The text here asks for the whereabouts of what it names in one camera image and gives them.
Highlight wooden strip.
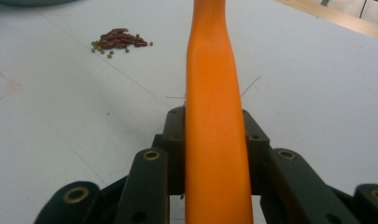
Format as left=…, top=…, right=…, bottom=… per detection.
left=273, top=0, right=378, bottom=43

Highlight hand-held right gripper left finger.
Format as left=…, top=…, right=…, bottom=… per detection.
left=151, top=105, right=188, bottom=196

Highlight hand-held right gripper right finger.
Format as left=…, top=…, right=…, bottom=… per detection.
left=241, top=108, right=272, bottom=196

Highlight grey dustpan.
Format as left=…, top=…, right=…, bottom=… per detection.
left=0, top=0, right=79, bottom=7

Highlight pile of red and green beans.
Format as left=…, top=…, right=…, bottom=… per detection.
left=90, top=27, right=154, bottom=60

